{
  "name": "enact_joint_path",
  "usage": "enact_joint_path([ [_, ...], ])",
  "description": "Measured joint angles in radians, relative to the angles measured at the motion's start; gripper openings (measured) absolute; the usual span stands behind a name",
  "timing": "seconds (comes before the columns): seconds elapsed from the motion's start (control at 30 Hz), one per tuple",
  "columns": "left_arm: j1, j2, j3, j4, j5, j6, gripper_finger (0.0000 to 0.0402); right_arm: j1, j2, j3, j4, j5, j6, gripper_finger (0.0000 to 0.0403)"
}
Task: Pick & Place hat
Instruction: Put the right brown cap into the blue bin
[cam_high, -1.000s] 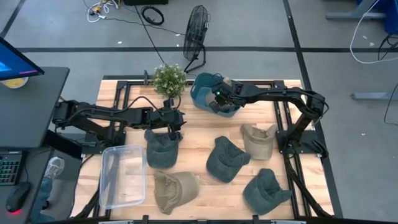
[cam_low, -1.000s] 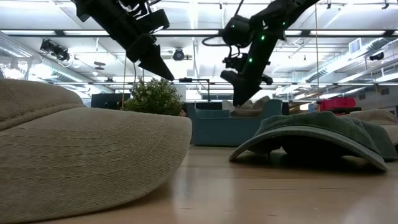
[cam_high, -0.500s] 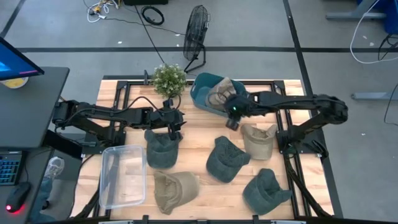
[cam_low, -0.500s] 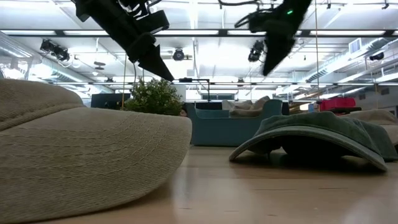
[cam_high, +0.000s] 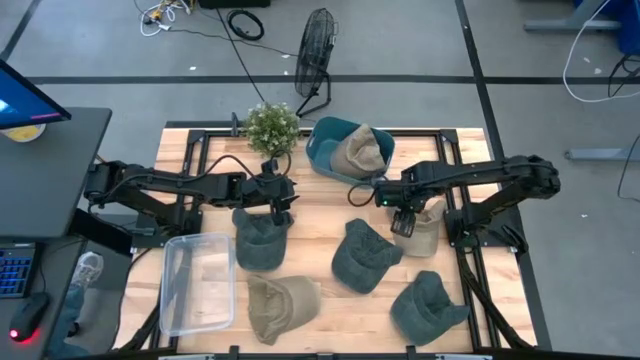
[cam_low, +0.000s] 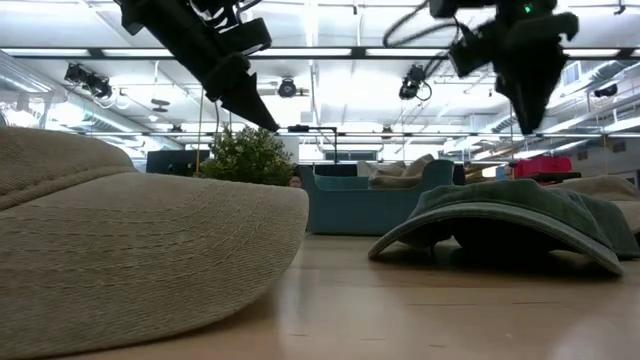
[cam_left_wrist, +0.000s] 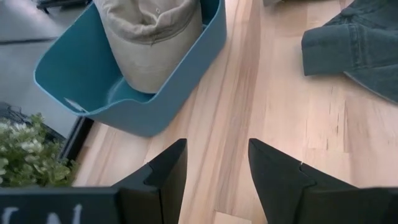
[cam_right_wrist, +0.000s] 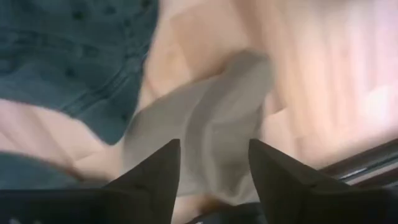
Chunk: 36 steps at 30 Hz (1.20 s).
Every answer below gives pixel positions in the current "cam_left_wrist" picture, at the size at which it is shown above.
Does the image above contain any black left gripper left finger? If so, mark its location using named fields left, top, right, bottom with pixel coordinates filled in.
left=111, top=138, right=188, bottom=224

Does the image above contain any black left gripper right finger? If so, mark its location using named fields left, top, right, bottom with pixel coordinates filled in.
left=248, top=138, right=398, bottom=224

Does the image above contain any dark denim cap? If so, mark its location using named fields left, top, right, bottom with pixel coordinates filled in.
left=300, top=0, right=398, bottom=104

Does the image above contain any beige plush toy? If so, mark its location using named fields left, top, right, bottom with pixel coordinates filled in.
left=93, top=0, right=205, bottom=94

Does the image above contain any green plant in black pot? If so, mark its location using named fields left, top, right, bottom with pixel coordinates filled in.
left=0, top=113, right=121, bottom=224

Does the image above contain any teal plastic bin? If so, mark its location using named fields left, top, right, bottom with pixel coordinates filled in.
left=33, top=0, right=228, bottom=138

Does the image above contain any black table edge frame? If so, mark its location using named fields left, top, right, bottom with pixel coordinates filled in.
left=58, top=116, right=95, bottom=162

